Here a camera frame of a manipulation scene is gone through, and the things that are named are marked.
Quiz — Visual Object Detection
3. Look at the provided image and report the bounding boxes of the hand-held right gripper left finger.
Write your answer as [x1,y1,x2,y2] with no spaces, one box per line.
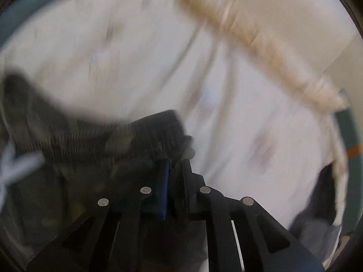
[27,159,174,272]

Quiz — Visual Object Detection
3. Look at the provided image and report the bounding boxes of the teal bed bumper cushion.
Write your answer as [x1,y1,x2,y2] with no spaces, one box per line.
[0,0,95,49]
[335,109,363,233]

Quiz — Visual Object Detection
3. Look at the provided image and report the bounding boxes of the cream bear-print duvet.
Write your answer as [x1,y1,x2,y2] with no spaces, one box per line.
[0,0,349,267]

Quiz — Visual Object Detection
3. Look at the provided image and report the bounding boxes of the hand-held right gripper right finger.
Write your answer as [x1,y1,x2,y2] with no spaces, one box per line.
[174,159,325,272]

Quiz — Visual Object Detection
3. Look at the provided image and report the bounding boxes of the dark grey cloth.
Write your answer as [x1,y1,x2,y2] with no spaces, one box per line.
[289,212,341,264]

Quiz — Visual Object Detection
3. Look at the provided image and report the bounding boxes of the camouflage pants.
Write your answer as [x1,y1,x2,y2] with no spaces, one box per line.
[0,72,199,272]

